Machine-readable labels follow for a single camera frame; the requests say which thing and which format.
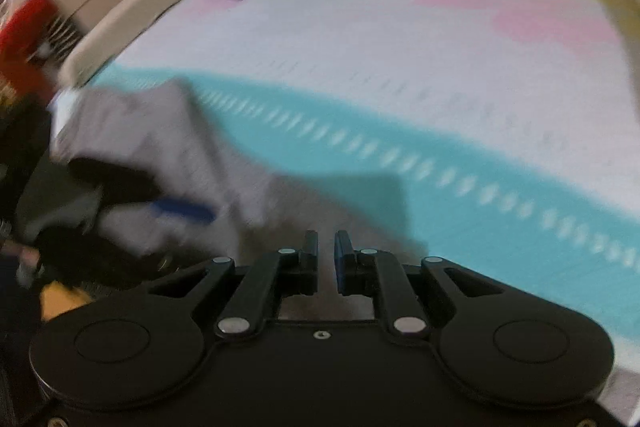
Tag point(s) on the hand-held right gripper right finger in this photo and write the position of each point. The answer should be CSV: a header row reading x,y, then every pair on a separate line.
x,y
341,263

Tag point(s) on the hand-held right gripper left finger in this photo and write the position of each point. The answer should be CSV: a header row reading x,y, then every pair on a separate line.
x,y
310,263

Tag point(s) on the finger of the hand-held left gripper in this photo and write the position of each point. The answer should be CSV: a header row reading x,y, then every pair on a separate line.
x,y
115,179
182,210

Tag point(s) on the grey pants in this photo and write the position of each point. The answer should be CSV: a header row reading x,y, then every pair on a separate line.
x,y
200,157

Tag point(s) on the black white striped garment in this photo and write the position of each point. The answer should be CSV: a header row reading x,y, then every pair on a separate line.
x,y
62,34

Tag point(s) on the large beige pillow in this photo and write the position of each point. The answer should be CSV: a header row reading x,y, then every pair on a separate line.
x,y
135,22

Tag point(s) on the red garment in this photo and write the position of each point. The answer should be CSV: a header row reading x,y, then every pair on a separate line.
x,y
22,37

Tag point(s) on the floral bed sheet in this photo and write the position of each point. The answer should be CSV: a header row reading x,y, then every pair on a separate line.
x,y
400,72

